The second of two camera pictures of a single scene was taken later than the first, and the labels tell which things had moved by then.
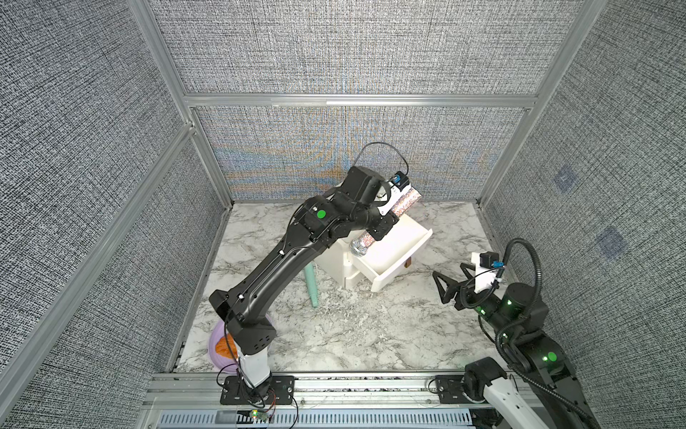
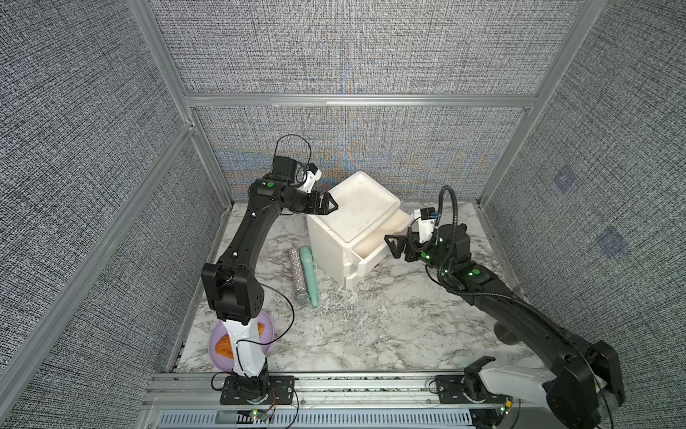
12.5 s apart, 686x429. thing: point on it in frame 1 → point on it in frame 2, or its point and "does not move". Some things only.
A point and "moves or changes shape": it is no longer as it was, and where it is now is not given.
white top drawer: x=385 y=256 moves or changes shape
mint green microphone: x=312 y=283 does not move
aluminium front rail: x=194 y=400 does not move
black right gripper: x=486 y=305 → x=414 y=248
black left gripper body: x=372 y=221 → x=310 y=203
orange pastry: x=222 y=348 does not move
